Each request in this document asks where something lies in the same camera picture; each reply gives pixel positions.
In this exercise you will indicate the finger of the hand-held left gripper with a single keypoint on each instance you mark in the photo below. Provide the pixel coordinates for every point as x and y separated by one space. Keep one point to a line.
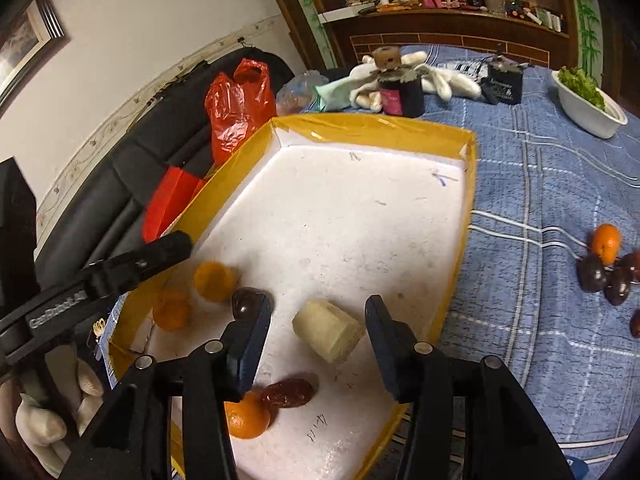
150 260

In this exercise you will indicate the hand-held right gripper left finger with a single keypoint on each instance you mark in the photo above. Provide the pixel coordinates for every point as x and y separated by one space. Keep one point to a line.
250 345

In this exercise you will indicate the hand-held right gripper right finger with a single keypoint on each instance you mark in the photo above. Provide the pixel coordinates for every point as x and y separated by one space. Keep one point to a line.
385 350

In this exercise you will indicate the orange tangerine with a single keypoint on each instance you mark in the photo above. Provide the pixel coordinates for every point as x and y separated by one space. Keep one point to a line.
606 242
171 310
215 281
247 420

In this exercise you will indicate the reddish brown date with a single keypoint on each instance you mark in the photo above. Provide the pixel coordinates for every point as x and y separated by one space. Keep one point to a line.
290 392

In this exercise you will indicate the yellow-rimmed white foam tray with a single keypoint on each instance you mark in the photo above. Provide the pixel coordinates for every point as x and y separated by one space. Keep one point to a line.
325 210

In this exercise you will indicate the person's left hand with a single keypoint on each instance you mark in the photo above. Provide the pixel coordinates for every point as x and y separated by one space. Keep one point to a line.
42 425

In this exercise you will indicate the red box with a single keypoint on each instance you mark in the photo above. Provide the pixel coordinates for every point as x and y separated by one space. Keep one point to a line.
167 200

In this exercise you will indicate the black panel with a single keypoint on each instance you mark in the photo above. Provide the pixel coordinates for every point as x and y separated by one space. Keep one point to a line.
15 220

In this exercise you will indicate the black padded chair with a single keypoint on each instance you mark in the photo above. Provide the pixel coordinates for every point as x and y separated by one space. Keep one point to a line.
125 160

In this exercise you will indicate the red plastic bag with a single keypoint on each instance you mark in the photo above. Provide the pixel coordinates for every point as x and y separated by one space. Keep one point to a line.
235 115

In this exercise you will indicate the green packet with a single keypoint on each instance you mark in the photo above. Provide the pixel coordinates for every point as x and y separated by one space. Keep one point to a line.
332 94

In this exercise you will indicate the black jar with pink label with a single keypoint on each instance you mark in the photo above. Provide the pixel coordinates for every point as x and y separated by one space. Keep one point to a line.
407 100

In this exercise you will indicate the white knit glove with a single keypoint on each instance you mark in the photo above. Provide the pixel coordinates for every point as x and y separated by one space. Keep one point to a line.
450 82
367 96

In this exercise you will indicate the black box device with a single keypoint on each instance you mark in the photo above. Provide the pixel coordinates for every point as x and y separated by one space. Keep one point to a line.
505 87

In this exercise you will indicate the brown cork block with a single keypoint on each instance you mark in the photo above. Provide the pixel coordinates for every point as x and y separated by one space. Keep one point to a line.
388 57

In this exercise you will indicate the glass partition with bamboo border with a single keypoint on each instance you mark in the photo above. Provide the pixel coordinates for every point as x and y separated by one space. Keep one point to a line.
310 10

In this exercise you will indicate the white bowl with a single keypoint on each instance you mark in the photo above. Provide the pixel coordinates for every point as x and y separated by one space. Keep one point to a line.
585 116

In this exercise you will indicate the wooden cabinet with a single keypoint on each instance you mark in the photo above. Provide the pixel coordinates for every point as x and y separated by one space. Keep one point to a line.
450 35

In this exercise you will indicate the green leafy lettuce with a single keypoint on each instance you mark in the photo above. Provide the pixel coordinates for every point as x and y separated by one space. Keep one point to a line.
582 85

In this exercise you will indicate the framed wall picture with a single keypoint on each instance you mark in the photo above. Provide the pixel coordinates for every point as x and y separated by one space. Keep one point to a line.
20 50

